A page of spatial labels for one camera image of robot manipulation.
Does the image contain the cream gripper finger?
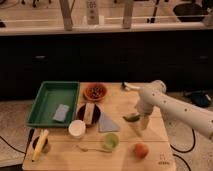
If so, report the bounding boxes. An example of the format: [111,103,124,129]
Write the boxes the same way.
[140,116,150,130]

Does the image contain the green pepper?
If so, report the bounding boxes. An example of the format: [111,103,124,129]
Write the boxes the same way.
[123,115,140,122]

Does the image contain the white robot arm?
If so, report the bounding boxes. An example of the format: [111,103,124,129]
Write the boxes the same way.
[136,80,213,141]

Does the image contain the green plastic cup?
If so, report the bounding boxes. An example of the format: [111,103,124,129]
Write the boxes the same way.
[102,133,119,151]

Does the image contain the white cup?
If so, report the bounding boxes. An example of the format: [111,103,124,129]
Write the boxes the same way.
[68,120,86,138]

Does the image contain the small dark cup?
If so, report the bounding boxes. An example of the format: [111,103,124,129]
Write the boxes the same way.
[32,137,50,153]

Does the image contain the orange fruit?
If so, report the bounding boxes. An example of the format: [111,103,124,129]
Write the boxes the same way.
[134,143,149,158]

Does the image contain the grey blue triangular cloth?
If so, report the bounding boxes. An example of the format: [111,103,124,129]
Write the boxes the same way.
[99,113,120,133]

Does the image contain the wooden board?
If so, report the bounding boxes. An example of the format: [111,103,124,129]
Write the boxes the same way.
[22,83,176,171]

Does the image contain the orange bowl with beans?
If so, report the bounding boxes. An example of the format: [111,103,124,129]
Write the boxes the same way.
[83,83,107,102]

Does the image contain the dark blue object on floor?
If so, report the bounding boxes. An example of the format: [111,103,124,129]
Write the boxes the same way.
[190,92,212,108]

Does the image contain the beige block in bowl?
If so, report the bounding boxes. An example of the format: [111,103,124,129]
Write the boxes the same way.
[83,103,95,125]

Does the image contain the dark brown bowl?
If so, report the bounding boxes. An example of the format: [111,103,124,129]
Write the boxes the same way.
[76,104,101,128]

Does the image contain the gold spoon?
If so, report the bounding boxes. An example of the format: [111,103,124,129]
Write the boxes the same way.
[76,145,112,153]

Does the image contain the blue sponge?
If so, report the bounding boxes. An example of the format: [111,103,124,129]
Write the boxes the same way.
[53,104,70,122]

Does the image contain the green plastic tray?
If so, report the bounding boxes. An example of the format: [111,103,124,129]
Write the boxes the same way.
[26,81,80,128]

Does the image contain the yellow banana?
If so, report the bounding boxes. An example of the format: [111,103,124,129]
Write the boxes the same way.
[32,129,49,161]

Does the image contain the black cable right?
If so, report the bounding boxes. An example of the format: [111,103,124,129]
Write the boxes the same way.
[169,128,198,171]

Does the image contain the black cable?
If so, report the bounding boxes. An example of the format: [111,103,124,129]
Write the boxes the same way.
[169,128,198,171]
[0,128,36,158]

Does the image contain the black cable left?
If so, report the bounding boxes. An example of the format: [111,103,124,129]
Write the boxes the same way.
[0,128,36,158]

